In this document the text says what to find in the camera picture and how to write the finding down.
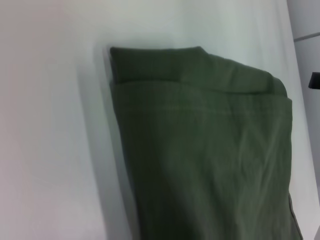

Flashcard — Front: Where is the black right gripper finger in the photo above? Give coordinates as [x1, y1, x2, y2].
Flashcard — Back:
[308, 71, 320, 90]

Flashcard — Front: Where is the dark green FREE T-shirt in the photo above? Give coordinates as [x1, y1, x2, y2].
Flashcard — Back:
[109, 45, 305, 240]

